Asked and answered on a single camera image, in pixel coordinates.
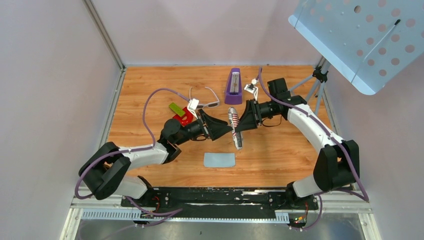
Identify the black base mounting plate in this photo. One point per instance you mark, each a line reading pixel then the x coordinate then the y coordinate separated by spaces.
pixel 223 202

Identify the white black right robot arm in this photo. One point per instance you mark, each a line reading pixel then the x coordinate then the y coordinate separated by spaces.
pixel 337 164

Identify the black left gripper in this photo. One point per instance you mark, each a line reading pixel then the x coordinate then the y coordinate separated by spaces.
pixel 220 127

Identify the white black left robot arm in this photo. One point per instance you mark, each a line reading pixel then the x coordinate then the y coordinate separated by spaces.
pixel 105 172

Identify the purple metronome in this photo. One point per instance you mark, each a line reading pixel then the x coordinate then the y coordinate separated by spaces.
pixel 233 90

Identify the red plastic piece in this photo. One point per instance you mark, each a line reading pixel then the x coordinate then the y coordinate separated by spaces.
pixel 186 119

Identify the aluminium frame rail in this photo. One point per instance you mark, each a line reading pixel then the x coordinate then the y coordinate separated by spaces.
pixel 341 215

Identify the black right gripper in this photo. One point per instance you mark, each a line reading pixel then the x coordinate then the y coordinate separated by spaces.
pixel 251 115

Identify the green rectangular block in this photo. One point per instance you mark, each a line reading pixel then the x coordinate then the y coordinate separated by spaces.
pixel 176 109

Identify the light blue music stand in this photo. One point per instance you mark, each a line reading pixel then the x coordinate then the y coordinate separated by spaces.
pixel 375 49

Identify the light blue cleaning cloth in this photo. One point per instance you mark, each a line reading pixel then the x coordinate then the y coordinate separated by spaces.
pixel 219 160

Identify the flag pattern glasses case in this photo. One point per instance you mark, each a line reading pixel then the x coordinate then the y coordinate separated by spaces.
pixel 234 120

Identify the white frame sunglasses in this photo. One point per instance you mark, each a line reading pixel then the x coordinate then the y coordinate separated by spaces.
pixel 206 101

